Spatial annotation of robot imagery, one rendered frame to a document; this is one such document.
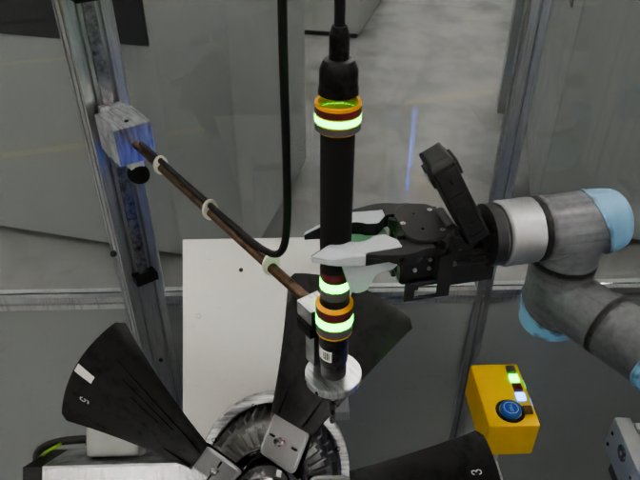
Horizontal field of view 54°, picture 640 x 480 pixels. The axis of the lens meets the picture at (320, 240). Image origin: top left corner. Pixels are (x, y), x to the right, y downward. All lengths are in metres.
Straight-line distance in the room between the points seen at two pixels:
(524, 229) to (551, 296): 0.12
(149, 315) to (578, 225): 1.05
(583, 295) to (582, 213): 0.10
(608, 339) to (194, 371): 0.74
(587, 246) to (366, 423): 1.37
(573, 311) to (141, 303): 1.00
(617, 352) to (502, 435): 0.58
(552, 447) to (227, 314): 1.37
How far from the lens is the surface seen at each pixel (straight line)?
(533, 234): 0.70
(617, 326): 0.76
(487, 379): 1.35
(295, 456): 0.96
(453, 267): 0.71
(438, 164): 0.62
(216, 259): 1.19
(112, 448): 1.18
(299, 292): 0.77
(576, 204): 0.74
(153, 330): 1.55
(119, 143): 1.15
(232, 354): 1.19
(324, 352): 0.74
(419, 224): 0.67
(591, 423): 2.21
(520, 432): 1.31
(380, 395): 1.92
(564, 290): 0.78
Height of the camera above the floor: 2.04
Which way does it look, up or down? 35 degrees down
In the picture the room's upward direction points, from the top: straight up
